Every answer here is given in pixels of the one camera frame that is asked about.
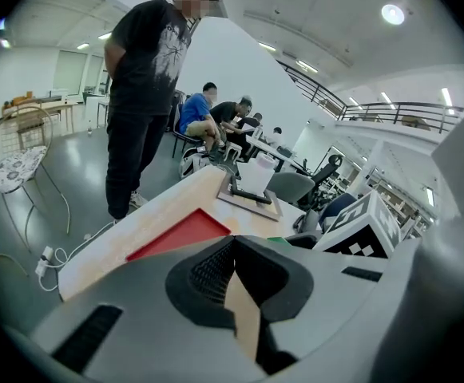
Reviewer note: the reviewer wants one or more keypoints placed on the floral seat cushion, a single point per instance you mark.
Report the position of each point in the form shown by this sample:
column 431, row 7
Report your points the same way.
column 18, row 168

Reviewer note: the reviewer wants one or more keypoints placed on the blue office chair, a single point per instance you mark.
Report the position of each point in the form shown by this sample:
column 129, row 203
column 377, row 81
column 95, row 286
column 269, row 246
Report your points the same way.
column 337, row 208

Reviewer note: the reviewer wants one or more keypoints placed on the grey office chair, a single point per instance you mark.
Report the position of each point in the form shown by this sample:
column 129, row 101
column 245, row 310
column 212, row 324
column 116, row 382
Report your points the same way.
column 291, row 186

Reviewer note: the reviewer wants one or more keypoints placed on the red tray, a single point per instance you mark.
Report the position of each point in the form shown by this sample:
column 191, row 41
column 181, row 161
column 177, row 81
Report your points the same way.
column 183, row 234

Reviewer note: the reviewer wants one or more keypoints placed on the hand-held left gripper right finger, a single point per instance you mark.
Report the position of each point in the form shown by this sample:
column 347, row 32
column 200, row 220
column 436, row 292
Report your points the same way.
column 335, row 317

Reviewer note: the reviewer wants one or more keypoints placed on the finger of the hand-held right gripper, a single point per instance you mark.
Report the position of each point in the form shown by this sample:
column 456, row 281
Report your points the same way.
column 304, row 241

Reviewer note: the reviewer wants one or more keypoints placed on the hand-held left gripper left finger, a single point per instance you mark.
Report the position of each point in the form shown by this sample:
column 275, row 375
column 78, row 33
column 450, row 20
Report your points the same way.
column 143, row 317

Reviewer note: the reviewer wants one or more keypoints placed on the black flat tray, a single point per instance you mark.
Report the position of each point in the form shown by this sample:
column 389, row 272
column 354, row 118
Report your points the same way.
column 251, row 194

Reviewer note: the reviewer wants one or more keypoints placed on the black metal chair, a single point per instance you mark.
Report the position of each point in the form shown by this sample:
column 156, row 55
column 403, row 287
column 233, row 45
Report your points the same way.
column 181, row 138

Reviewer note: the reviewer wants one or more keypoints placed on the black office chair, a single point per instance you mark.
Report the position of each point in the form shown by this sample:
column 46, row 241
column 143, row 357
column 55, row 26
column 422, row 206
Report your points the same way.
column 327, row 172

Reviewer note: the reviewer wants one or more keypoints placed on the white plastic container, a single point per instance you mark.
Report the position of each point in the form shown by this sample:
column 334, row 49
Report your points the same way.
column 255, row 172

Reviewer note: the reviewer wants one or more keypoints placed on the wooden table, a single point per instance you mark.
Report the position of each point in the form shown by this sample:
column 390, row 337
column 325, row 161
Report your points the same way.
column 52, row 106

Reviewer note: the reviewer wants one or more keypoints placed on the white grey backpack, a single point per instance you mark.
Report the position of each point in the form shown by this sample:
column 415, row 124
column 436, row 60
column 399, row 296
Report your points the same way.
column 193, row 164

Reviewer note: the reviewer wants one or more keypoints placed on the round ceiling lamp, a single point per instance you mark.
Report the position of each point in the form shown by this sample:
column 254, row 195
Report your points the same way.
column 393, row 14

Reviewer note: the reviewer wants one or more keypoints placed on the beige checked tablecloth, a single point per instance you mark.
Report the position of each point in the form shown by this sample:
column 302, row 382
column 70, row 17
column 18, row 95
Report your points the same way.
column 163, row 210

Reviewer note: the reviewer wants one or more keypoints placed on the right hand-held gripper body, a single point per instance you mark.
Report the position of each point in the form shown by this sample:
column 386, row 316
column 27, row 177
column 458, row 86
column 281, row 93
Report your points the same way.
column 355, row 222

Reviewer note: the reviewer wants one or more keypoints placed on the long white desk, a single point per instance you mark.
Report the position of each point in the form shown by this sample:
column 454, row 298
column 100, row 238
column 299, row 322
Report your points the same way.
column 275, row 152

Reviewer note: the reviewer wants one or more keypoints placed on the black balcony railing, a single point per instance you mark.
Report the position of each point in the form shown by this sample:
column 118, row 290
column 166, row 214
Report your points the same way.
column 375, row 108

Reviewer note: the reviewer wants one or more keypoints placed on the wooden framed board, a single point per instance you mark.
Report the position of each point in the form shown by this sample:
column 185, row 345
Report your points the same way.
column 263, row 210

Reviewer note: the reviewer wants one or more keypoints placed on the white stool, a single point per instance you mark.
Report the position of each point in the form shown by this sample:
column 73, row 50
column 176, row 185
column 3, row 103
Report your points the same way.
column 232, row 150

